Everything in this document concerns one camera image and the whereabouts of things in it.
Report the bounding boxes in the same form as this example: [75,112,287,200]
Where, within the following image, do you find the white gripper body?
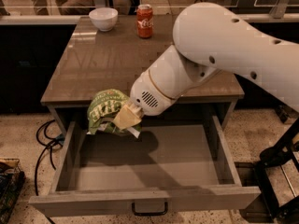
[129,69,176,117]

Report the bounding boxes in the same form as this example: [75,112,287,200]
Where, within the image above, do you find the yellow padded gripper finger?
[113,104,143,130]

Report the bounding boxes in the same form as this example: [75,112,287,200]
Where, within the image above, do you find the green jalapeno chip bag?
[87,89,141,138]

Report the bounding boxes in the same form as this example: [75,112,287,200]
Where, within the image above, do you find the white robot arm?
[113,3,299,130]

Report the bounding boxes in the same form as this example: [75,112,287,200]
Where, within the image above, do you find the open grey top drawer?
[29,116,260,217]

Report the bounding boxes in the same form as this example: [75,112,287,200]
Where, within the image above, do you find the grey cabinet with countertop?
[41,15,244,133]

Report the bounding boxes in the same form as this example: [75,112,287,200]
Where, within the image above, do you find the red Coca-Cola can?
[136,4,153,38]

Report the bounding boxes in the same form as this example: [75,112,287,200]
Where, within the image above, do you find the white ceramic bowl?
[89,7,119,32]

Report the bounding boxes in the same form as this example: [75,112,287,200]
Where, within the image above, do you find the black floor cables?
[34,119,65,196]

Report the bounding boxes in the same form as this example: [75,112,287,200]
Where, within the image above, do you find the black drawer handle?
[131,202,168,217]

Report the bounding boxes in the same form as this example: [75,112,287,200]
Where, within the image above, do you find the wire basket with items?
[0,158,25,224]

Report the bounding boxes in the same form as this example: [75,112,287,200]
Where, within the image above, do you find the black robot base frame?
[235,119,299,224]

